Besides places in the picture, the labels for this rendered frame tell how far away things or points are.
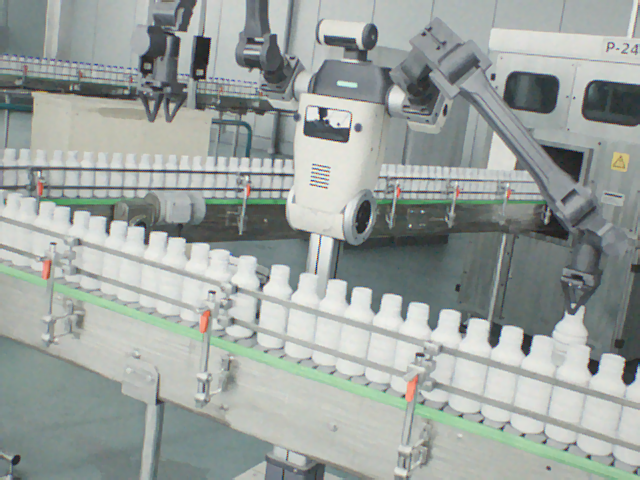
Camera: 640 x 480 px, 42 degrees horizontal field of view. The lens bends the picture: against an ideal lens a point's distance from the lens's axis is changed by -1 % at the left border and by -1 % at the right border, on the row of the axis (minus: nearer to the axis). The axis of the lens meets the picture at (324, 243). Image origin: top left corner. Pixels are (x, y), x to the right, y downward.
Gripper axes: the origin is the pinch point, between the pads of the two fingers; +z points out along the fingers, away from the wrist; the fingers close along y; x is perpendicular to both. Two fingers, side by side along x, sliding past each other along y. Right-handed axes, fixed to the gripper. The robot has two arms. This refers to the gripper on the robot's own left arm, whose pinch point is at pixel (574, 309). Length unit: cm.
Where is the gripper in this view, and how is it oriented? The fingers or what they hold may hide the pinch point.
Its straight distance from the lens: 188.1
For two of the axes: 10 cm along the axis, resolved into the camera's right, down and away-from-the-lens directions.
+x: -8.5, -2.4, 4.7
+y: 5.0, -0.9, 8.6
